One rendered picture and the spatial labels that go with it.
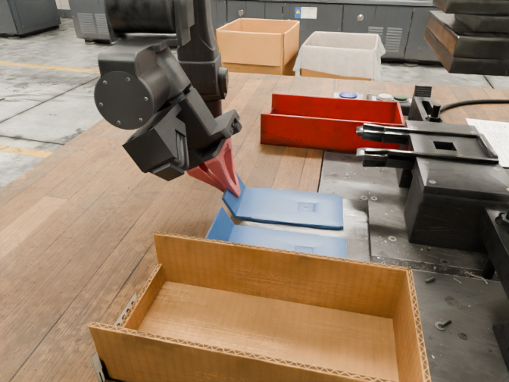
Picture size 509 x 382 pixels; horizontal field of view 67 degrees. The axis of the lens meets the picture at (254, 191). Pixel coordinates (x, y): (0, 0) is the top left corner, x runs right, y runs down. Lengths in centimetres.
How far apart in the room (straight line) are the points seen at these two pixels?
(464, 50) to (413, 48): 463
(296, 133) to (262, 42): 209
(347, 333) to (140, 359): 19
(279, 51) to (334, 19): 234
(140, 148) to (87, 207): 22
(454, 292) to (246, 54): 249
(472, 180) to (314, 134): 30
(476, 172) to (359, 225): 15
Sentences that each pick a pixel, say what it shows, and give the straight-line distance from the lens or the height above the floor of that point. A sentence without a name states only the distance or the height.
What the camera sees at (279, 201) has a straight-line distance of 52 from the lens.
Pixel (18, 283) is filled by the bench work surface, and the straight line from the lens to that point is 51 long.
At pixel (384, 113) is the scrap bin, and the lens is 82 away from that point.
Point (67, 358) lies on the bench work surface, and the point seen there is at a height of 90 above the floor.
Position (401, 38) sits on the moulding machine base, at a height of 31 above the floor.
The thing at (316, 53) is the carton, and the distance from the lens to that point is 277.
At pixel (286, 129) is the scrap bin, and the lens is 71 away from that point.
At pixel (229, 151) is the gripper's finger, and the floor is 99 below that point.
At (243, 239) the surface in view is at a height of 92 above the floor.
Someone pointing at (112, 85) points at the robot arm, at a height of 111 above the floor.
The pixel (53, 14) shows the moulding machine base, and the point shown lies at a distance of 777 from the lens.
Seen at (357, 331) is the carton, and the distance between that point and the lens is 40.
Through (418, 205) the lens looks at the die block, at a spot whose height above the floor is 96.
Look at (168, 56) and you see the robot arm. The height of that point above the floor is 111.
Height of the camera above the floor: 122
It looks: 32 degrees down
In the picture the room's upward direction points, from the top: straight up
